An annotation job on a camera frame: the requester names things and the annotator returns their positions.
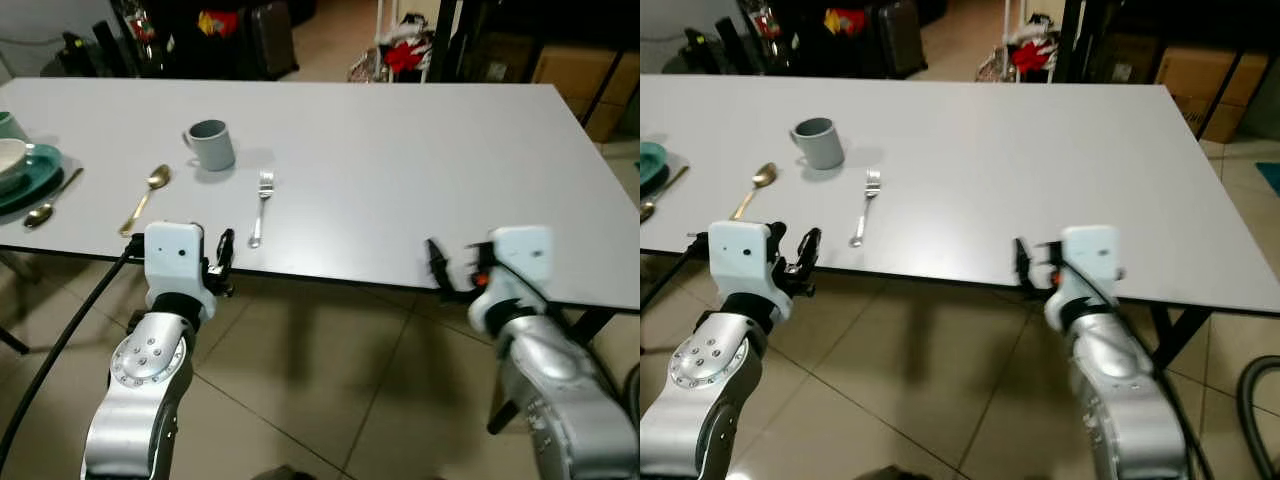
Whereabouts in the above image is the silver fork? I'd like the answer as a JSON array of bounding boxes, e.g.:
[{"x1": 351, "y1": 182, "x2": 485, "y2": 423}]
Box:
[
  {"x1": 849, "y1": 169, "x2": 884, "y2": 249},
  {"x1": 248, "y1": 171, "x2": 276, "y2": 249}
]

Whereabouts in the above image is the gold spoon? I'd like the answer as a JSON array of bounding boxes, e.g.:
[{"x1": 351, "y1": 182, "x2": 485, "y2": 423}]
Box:
[
  {"x1": 23, "y1": 167, "x2": 85, "y2": 230},
  {"x1": 119, "y1": 164, "x2": 172, "y2": 238},
  {"x1": 729, "y1": 162, "x2": 780, "y2": 223},
  {"x1": 640, "y1": 164, "x2": 692, "y2": 224}
]

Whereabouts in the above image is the grey ceramic mug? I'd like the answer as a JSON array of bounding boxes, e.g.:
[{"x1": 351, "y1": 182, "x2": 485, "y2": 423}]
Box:
[
  {"x1": 183, "y1": 119, "x2": 238, "y2": 173},
  {"x1": 790, "y1": 116, "x2": 847, "y2": 172}
]

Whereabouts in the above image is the teal plate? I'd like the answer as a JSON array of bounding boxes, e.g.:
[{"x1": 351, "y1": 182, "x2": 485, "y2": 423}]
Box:
[
  {"x1": 640, "y1": 140, "x2": 670, "y2": 198},
  {"x1": 0, "y1": 143, "x2": 64, "y2": 215}
]

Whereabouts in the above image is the dark box with label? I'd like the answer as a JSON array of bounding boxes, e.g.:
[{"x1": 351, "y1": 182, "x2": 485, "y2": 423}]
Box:
[
  {"x1": 468, "y1": 35, "x2": 541, "y2": 86},
  {"x1": 1092, "y1": 35, "x2": 1161, "y2": 86}
]

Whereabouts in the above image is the patterned bag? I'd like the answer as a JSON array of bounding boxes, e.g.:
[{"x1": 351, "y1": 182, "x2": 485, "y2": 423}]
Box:
[
  {"x1": 975, "y1": 48, "x2": 1016, "y2": 84},
  {"x1": 347, "y1": 48, "x2": 393, "y2": 84}
]

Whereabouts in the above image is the red cloth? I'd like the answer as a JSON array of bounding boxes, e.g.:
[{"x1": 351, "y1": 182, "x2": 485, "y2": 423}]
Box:
[
  {"x1": 1010, "y1": 40, "x2": 1059, "y2": 74},
  {"x1": 385, "y1": 40, "x2": 433, "y2": 74}
]

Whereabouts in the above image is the black bag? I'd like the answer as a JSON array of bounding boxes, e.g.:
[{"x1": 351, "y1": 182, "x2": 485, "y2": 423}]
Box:
[{"x1": 683, "y1": 18, "x2": 763, "y2": 77}]

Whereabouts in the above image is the small brown cardboard box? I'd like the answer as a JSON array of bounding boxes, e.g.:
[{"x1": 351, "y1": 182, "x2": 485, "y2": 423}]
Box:
[{"x1": 1200, "y1": 100, "x2": 1246, "y2": 144}]

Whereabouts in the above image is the dark suitcase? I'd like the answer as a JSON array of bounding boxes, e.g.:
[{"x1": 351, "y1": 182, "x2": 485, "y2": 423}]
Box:
[
  {"x1": 874, "y1": 0, "x2": 929, "y2": 81},
  {"x1": 248, "y1": 0, "x2": 300, "y2": 82}
]

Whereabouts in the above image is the white bowl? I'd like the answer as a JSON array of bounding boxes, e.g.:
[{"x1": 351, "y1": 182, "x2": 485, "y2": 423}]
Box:
[{"x1": 0, "y1": 138, "x2": 30, "y2": 197}]

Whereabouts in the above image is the red and yellow item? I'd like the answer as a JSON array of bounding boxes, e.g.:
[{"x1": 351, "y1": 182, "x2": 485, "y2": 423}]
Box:
[
  {"x1": 197, "y1": 9, "x2": 240, "y2": 40},
  {"x1": 823, "y1": 7, "x2": 867, "y2": 37}
]

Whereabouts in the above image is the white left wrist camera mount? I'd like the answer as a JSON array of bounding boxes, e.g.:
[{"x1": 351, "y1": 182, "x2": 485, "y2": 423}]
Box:
[
  {"x1": 143, "y1": 221, "x2": 217, "y2": 323},
  {"x1": 706, "y1": 219, "x2": 784, "y2": 313}
]

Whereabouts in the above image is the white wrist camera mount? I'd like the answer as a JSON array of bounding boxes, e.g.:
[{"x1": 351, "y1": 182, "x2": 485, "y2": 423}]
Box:
[
  {"x1": 1044, "y1": 224, "x2": 1125, "y2": 329},
  {"x1": 143, "y1": 221, "x2": 217, "y2": 323},
  {"x1": 706, "y1": 219, "x2": 784, "y2": 313},
  {"x1": 468, "y1": 225, "x2": 555, "y2": 338}
]

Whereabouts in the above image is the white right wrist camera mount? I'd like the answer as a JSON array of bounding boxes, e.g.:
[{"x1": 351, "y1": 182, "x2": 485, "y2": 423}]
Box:
[
  {"x1": 468, "y1": 225, "x2": 555, "y2": 338},
  {"x1": 1044, "y1": 224, "x2": 1125, "y2": 329}
]

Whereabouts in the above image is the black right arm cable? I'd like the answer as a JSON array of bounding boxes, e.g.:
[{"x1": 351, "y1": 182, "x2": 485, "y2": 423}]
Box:
[
  {"x1": 1060, "y1": 250, "x2": 1216, "y2": 480},
  {"x1": 490, "y1": 252, "x2": 641, "y2": 401}
]

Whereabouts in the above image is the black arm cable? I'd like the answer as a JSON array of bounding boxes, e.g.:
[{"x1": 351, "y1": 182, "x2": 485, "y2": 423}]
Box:
[
  {"x1": 640, "y1": 232, "x2": 711, "y2": 313},
  {"x1": 490, "y1": 252, "x2": 641, "y2": 401},
  {"x1": 0, "y1": 236, "x2": 147, "y2": 471},
  {"x1": 1060, "y1": 250, "x2": 1216, "y2": 480}
]

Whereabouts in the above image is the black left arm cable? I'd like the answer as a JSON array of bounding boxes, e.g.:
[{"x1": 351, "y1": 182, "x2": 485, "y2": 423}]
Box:
[
  {"x1": 0, "y1": 236, "x2": 147, "y2": 471},
  {"x1": 640, "y1": 232, "x2": 711, "y2": 313}
]

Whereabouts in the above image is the dark vacuum hose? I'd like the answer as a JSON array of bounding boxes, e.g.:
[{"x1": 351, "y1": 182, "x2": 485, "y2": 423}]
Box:
[
  {"x1": 620, "y1": 362, "x2": 641, "y2": 426},
  {"x1": 1236, "y1": 355, "x2": 1280, "y2": 453}
]

